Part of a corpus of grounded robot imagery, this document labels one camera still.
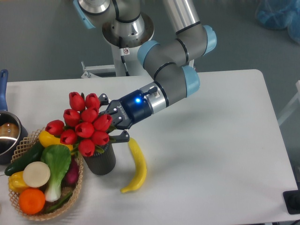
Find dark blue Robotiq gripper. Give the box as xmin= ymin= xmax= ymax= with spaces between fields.
xmin=98 ymin=91 xmax=152 ymax=143

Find red tulip bouquet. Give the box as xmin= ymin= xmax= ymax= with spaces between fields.
xmin=45 ymin=92 xmax=115 ymax=157

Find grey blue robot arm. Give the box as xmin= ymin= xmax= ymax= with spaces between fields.
xmin=73 ymin=0 xmax=217 ymax=143

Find dark grey ribbed vase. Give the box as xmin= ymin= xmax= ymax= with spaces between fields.
xmin=83 ymin=144 xmax=116 ymax=175

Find yellow banana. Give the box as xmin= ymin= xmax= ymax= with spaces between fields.
xmin=120 ymin=138 xmax=147 ymax=193

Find green bok choy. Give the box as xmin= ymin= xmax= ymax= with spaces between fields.
xmin=41 ymin=145 xmax=71 ymax=202

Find yellow squash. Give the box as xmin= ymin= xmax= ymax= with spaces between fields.
xmin=38 ymin=130 xmax=73 ymax=151

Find purple red onion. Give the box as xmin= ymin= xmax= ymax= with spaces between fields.
xmin=64 ymin=158 xmax=79 ymax=185

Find woven wicker basket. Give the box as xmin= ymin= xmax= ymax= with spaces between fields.
xmin=8 ymin=129 xmax=83 ymax=221

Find dark green cucumber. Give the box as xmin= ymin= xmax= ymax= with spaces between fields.
xmin=4 ymin=141 xmax=45 ymax=176

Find green chili pepper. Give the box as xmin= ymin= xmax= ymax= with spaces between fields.
xmin=44 ymin=192 xmax=73 ymax=214

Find orange fruit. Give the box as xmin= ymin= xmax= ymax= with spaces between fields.
xmin=18 ymin=188 xmax=45 ymax=215

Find yellow bell pepper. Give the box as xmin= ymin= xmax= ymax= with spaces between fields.
xmin=8 ymin=171 xmax=29 ymax=193

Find blue plastic bag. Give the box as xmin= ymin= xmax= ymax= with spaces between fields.
xmin=255 ymin=0 xmax=300 ymax=43

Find black device at table edge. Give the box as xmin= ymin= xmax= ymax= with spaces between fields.
xmin=283 ymin=190 xmax=300 ymax=215

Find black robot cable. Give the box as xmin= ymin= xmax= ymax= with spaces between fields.
xmin=118 ymin=36 xmax=130 ymax=77

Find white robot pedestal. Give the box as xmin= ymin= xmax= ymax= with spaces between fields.
xmin=81 ymin=13 xmax=196 ymax=79

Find blue handled saucepan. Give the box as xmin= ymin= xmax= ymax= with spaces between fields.
xmin=0 ymin=69 xmax=28 ymax=165

